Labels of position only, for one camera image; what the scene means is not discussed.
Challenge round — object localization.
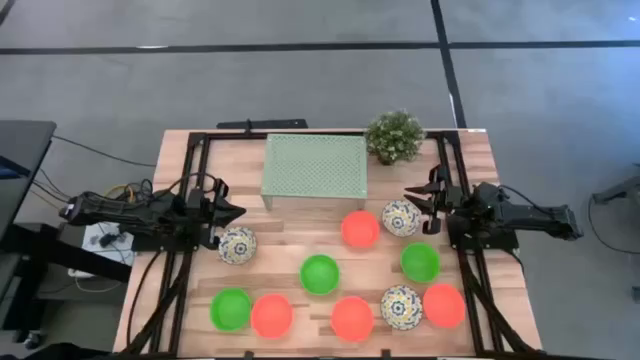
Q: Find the white power strip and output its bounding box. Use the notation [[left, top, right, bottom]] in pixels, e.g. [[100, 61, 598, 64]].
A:
[[80, 222, 136, 266]]

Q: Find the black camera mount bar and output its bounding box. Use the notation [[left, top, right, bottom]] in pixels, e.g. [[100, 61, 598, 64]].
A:
[[216, 118, 309, 131]]

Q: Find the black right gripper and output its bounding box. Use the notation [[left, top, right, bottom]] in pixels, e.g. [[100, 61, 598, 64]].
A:
[[402, 164, 454, 236]]

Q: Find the thin black floor cable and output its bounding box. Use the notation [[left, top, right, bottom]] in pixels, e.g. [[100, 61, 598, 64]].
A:
[[52, 134, 157, 168], [587, 197, 640, 256]]

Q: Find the green perforated metal shelf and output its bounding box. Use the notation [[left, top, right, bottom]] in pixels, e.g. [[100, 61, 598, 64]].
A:
[[259, 133, 370, 211]]

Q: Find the yellow cable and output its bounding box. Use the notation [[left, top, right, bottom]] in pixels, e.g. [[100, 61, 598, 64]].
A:
[[104, 183, 139, 204]]

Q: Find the black aluminium table frame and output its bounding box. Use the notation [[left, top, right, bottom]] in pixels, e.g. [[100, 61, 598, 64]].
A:
[[124, 129, 541, 359]]

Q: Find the patterned yellow mini bowl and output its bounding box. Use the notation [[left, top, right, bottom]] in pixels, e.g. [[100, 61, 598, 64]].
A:
[[217, 226, 258, 266], [380, 284, 424, 332], [381, 199, 422, 238]]

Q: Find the small potted plant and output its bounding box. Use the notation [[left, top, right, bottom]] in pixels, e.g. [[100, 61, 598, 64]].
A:
[[363, 109, 427, 167]]

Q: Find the green plastic mini bowl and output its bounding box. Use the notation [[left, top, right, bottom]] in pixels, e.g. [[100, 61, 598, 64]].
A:
[[399, 241, 442, 284], [298, 253, 341, 296], [209, 287, 253, 333]]

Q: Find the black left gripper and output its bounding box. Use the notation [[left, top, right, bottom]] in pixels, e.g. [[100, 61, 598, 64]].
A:
[[199, 177, 247, 251]]

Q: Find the grey stand leg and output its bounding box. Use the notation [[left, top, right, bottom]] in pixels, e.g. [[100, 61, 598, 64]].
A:
[[591, 164, 640, 206]]

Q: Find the thick black cable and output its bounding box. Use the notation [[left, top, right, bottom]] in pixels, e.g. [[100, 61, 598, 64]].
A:
[[127, 249, 166, 351]]

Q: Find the black desk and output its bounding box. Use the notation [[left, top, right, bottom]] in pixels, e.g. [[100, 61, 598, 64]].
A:
[[0, 119, 134, 346]]

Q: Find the orange plastic mini bowl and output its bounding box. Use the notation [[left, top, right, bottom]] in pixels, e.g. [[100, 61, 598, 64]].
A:
[[330, 295, 375, 344], [250, 293, 294, 340], [422, 283, 467, 329], [340, 209, 381, 250]]

